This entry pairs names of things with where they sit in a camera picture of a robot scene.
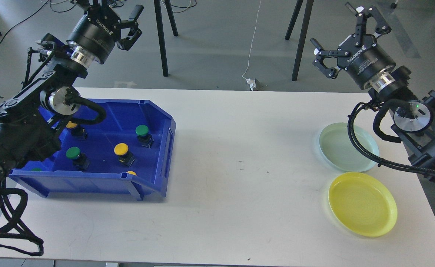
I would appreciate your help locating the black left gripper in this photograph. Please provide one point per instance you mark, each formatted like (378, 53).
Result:
(99, 30)

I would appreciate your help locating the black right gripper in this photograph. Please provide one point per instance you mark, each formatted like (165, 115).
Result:
(367, 63)

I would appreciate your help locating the yellow push button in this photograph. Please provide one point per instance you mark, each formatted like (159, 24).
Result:
(76, 130)
(125, 156)

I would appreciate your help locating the green push button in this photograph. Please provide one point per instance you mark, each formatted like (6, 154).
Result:
(143, 135)
(79, 160)

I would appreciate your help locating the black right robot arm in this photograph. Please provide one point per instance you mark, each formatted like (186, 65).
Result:
(400, 116)

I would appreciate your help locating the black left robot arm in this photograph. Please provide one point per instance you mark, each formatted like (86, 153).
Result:
(31, 122)

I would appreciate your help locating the pale green plate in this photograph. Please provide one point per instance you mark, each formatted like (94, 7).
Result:
(336, 148)

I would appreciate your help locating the yellow push button back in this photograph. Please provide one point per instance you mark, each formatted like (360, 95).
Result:
(76, 130)

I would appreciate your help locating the yellow plate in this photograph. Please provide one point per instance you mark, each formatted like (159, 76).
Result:
(362, 204)

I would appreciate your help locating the black stand legs left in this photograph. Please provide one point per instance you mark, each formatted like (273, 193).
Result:
(161, 33)

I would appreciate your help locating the black stand legs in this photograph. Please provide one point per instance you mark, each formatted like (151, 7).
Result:
(302, 35)
(161, 33)

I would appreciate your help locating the black stand legs right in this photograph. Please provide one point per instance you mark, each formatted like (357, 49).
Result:
(302, 35)

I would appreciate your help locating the white charger on floor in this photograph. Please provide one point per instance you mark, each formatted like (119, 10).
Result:
(254, 84)

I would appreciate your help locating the blue plastic bin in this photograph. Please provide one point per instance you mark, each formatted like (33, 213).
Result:
(105, 173)

